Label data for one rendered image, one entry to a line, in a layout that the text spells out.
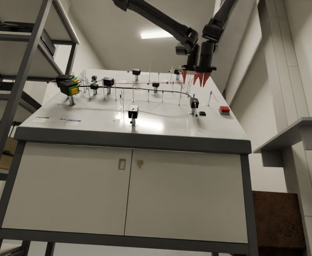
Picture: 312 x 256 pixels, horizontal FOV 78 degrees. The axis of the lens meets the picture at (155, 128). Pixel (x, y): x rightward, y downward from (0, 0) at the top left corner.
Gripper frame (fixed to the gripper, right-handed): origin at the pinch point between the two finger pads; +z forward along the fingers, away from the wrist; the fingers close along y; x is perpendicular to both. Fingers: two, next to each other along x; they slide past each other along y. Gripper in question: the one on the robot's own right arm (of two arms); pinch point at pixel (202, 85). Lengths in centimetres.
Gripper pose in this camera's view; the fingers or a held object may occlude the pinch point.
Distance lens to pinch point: 101.6
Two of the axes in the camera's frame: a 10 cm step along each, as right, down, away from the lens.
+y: -10.0, -0.5, 0.2
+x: -0.4, 4.0, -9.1
